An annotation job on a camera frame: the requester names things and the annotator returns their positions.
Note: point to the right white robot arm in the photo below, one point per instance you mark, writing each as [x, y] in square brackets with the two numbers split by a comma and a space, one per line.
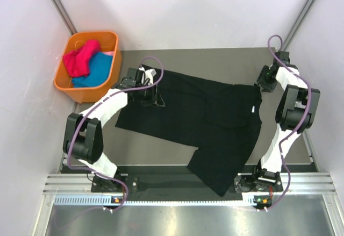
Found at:
[295, 114]

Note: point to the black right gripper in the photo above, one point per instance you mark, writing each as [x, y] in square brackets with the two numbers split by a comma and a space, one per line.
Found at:
[267, 87]

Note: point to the orange plastic bin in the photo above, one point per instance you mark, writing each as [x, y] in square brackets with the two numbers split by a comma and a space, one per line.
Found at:
[109, 42]

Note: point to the blue t shirt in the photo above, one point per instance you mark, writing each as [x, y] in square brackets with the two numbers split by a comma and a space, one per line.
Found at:
[100, 65]

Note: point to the light pink cloth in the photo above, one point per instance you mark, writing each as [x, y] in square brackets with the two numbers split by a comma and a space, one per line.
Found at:
[110, 53]

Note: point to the aluminium frame post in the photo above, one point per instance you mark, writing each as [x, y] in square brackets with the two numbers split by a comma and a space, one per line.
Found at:
[64, 16]
[297, 23]

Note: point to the left aluminium frame post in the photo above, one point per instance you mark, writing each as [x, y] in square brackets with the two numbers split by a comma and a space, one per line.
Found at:
[64, 16]

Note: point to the white slotted cable duct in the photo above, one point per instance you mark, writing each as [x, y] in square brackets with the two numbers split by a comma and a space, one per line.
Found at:
[112, 201]

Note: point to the right aluminium frame post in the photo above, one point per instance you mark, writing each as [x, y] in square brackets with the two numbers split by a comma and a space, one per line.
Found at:
[297, 23]

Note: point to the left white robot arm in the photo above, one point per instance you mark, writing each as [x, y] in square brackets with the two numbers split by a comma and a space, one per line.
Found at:
[83, 137]

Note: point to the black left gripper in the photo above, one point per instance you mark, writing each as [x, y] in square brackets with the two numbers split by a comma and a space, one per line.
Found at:
[155, 98]

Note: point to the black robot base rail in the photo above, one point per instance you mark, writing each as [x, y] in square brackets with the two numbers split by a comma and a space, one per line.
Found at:
[179, 181]

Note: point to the black t shirt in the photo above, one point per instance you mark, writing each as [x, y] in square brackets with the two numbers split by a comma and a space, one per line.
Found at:
[221, 121]

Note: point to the pink t shirt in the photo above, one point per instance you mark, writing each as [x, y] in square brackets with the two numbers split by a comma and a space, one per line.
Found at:
[77, 62]

